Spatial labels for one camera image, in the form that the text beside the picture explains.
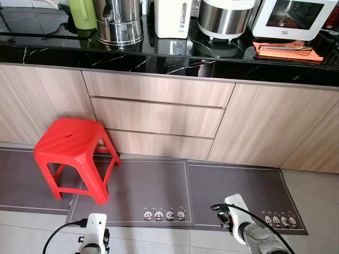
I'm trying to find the stainless steel water urn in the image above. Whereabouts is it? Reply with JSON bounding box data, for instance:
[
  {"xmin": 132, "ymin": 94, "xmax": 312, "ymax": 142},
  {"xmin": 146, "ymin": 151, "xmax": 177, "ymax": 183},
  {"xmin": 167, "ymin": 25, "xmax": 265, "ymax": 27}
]
[{"xmin": 94, "ymin": 0, "xmax": 145, "ymax": 47}]

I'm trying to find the white electric thermos pot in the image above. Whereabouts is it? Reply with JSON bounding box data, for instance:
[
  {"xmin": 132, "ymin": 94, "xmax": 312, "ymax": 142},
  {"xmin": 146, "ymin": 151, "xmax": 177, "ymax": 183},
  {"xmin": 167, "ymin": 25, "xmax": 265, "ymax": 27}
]
[{"xmin": 154, "ymin": 0, "xmax": 192, "ymax": 39}]

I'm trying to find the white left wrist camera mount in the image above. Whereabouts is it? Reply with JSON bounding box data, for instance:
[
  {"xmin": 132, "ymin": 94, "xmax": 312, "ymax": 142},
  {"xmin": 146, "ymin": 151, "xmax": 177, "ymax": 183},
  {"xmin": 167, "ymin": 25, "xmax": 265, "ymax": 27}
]
[{"xmin": 84, "ymin": 213, "xmax": 110, "ymax": 248}]

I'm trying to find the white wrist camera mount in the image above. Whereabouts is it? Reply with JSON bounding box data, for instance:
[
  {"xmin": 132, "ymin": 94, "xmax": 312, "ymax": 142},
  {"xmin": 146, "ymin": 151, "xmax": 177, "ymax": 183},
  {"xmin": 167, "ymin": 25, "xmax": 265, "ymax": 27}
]
[
  {"xmin": 224, "ymin": 194, "xmax": 249, "ymax": 233},
  {"xmin": 84, "ymin": 213, "xmax": 110, "ymax": 248}
]

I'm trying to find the steel and white rice cooker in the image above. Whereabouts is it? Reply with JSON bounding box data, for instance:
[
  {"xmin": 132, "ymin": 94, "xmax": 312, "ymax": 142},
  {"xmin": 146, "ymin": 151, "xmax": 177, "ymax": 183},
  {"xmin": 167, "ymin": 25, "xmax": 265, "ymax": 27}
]
[{"xmin": 197, "ymin": 0, "xmax": 258, "ymax": 41}]

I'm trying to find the green plastic jug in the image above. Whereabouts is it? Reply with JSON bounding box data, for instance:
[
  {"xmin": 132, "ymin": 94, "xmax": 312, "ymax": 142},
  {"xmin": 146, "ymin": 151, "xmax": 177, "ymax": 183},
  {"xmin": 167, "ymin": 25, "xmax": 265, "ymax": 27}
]
[{"xmin": 68, "ymin": 0, "xmax": 97, "ymax": 30}]

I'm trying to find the light wood drawer front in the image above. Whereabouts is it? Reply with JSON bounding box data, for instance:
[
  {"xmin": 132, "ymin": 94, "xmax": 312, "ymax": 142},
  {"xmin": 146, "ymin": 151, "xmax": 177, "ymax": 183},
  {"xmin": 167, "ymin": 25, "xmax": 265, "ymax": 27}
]
[
  {"xmin": 82, "ymin": 70, "xmax": 235, "ymax": 109},
  {"xmin": 103, "ymin": 129, "xmax": 215, "ymax": 161},
  {"xmin": 90, "ymin": 97, "xmax": 226, "ymax": 139}
]

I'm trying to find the red plastic stool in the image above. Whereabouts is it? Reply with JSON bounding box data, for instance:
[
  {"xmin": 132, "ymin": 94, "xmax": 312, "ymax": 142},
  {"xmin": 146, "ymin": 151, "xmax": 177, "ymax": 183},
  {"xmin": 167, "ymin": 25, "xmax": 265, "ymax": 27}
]
[{"xmin": 33, "ymin": 117, "xmax": 122, "ymax": 206}]

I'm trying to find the silver metal utensil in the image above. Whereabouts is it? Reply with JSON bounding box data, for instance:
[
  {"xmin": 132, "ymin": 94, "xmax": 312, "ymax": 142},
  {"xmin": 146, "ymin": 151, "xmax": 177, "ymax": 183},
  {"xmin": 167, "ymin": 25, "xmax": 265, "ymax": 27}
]
[{"xmin": 262, "ymin": 45, "xmax": 313, "ymax": 52}]

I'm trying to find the white oven with dark window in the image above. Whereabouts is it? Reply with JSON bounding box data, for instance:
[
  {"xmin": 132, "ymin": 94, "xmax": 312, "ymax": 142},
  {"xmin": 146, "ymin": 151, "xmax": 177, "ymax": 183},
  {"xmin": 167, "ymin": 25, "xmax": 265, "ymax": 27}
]
[{"xmin": 252, "ymin": 0, "xmax": 338, "ymax": 42}]

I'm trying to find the plain grey floor mat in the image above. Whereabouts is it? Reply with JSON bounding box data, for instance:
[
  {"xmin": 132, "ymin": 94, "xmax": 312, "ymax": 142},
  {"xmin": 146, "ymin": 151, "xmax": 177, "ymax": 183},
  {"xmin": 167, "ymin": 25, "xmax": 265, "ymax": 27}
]
[{"xmin": 0, "ymin": 147, "xmax": 91, "ymax": 215}]

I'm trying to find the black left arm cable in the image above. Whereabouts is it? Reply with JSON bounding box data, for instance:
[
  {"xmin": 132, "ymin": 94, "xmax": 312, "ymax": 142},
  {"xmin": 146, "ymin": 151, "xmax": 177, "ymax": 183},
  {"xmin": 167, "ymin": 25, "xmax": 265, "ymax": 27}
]
[{"xmin": 42, "ymin": 219, "xmax": 88, "ymax": 254}]

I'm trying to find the grey panda print floor mat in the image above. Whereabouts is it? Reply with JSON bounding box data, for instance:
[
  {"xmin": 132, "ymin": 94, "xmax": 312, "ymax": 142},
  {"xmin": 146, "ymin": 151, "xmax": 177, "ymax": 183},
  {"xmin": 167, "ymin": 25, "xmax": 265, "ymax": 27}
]
[
  {"xmin": 186, "ymin": 162, "xmax": 309, "ymax": 235},
  {"xmin": 66, "ymin": 155, "xmax": 196, "ymax": 229}
]

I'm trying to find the orange silicone mat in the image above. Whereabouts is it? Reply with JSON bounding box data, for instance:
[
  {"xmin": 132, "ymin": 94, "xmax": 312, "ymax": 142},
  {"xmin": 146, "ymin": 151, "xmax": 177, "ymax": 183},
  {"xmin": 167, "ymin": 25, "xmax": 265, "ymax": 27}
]
[{"xmin": 253, "ymin": 40, "xmax": 324, "ymax": 64}]

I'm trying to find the light wood cabinet door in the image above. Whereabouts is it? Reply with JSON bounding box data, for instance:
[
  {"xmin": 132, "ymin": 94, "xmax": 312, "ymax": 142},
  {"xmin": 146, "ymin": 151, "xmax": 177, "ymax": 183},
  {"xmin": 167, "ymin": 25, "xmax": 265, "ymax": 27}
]
[
  {"xmin": 207, "ymin": 82, "xmax": 339, "ymax": 169},
  {"xmin": 0, "ymin": 63, "xmax": 96, "ymax": 144},
  {"xmin": 279, "ymin": 102, "xmax": 339, "ymax": 174}
]

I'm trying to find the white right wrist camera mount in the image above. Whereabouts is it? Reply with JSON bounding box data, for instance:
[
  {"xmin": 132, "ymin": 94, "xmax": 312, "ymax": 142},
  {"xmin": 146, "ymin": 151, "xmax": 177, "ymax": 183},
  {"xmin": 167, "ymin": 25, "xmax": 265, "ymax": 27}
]
[{"xmin": 224, "ymin": 194, "xmax": 249, "ymax": 233}]

